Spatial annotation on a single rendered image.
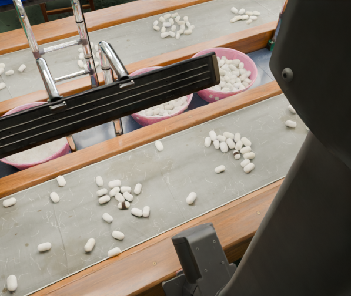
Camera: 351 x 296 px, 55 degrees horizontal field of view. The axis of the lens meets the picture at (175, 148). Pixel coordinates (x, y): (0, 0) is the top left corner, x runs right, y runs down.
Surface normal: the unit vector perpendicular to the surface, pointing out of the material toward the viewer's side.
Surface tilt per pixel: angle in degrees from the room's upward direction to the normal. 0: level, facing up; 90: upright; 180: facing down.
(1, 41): 0
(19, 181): 0
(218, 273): 28
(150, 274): 0
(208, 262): 23
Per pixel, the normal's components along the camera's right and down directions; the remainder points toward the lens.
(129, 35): 0.01, -0.61
